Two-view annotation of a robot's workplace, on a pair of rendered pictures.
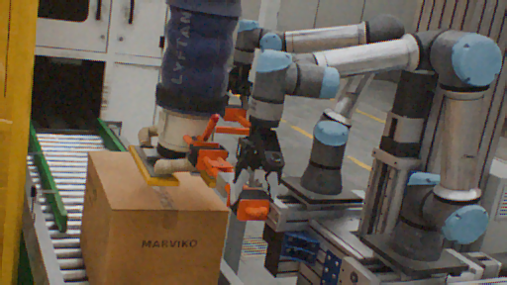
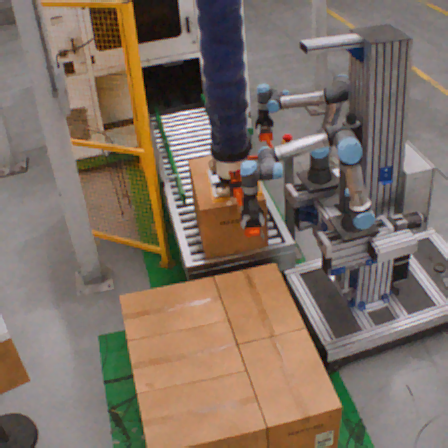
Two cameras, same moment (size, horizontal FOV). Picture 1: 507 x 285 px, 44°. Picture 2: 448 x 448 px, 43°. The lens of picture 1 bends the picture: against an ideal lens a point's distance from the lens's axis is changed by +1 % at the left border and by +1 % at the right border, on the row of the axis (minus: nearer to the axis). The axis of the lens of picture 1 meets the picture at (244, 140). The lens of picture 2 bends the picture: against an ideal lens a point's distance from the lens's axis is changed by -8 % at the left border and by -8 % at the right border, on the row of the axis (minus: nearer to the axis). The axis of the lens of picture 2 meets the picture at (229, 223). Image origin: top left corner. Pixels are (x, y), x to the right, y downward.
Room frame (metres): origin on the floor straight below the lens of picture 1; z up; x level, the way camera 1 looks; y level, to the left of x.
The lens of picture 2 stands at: (-0.98, -0.60, 3.07)
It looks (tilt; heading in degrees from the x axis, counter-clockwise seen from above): 37 degrees down; 16
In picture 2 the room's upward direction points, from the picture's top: 5 degrees counter-clockwise
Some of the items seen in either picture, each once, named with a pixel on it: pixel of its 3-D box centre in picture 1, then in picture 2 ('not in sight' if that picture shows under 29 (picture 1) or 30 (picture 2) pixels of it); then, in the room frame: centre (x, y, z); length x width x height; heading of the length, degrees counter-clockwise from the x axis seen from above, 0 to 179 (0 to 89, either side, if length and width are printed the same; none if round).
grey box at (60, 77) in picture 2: not in sight; (63, 88); (2.13, 1.31, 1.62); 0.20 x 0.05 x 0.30; 27
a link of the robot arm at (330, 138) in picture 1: (329, 142); (319, 153); (2.13, -0.30, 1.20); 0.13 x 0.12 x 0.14; 175
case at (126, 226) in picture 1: (147, 227); (227, 204); (2.18, 0.31, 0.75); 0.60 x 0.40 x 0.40; 23
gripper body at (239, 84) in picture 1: (241, 78); (264, 116); (2.28, 0.05, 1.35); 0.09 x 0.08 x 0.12; 22
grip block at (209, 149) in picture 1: (208, 155); (239, 188); (1.70, 0.10, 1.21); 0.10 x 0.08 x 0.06; 112
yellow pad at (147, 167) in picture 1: (152, 159); (216, 182); (1.90, 0.28, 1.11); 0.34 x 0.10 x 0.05; 22
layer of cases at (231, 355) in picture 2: not in sight; (222, 370); (1.13, 0.12, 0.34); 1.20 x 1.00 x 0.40; 27
